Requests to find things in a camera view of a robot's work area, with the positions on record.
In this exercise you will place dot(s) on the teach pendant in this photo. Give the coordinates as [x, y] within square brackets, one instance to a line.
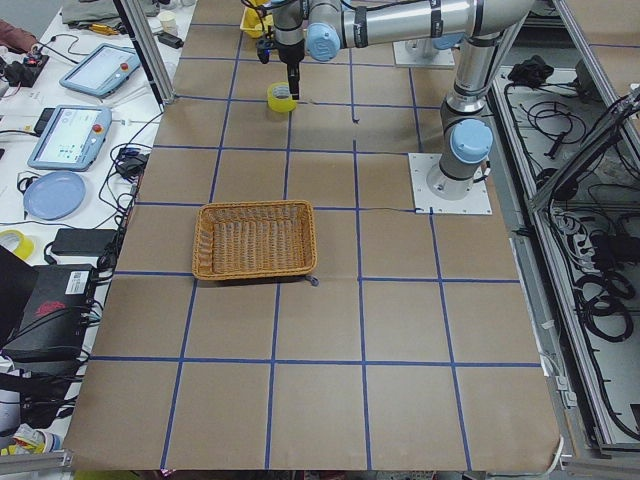
[72, 138]
[103, 71]

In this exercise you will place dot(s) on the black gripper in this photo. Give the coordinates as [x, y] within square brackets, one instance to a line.
[288, 53]

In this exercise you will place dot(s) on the yellow tape roll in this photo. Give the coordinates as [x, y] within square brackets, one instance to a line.
[279, 98]

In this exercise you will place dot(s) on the near teach pendant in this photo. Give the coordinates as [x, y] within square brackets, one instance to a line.
[72, 138]

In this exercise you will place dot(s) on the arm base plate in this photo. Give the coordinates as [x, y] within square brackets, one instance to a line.
[435, 193]
[425, 53]

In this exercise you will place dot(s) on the black computer box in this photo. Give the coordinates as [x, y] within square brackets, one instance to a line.
[44, 309]

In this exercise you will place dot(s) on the black power adapter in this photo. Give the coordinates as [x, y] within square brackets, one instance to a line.
[80, 243]

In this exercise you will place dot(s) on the far teach pendant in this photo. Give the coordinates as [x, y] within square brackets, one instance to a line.
[103, 71]

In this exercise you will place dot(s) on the aluminium frame post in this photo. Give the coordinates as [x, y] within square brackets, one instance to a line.
[135, 21]

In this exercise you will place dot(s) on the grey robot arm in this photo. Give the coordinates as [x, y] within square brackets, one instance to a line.
[322, 28]
[489, 29]

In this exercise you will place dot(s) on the brown wicker basket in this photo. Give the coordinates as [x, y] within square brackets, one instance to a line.
[252, 240]

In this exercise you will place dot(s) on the blue plate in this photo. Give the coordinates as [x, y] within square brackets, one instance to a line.
[54, 195]

